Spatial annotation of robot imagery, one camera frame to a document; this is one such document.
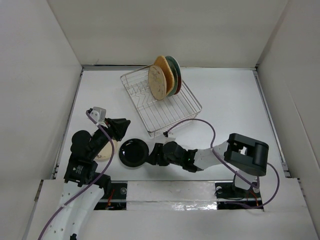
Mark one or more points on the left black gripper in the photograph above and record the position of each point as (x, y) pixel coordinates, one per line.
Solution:
(117, 127)

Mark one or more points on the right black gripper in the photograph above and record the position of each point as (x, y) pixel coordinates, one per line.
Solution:
(153, 157)

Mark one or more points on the black round plate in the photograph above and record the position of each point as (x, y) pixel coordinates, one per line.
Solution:
(133, 153)

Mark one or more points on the plain beige plate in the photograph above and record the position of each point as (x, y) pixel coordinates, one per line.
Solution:
(105, 154)

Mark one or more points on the beige bird pattern plate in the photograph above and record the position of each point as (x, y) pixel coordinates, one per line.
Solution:
(157, 82)

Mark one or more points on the light green flower plate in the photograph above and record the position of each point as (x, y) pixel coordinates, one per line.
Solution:
(175, 76)

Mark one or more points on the square woven bamboo tray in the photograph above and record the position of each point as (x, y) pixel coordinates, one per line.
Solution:
(162, 62)

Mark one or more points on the red and teal plate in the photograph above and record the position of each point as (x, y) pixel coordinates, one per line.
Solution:
(178, 69)

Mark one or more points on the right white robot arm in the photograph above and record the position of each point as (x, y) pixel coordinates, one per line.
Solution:
(246, 157)

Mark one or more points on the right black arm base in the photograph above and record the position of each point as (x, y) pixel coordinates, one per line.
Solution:
(229, 197)

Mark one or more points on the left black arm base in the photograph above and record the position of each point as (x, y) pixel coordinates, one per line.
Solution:
(115, 199)

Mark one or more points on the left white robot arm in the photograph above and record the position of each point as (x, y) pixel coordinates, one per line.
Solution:
(83, 186)

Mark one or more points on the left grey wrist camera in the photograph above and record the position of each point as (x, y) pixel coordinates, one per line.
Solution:
(97, 115)

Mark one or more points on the silver wire dish rack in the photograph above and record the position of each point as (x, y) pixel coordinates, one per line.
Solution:
(158, 116)

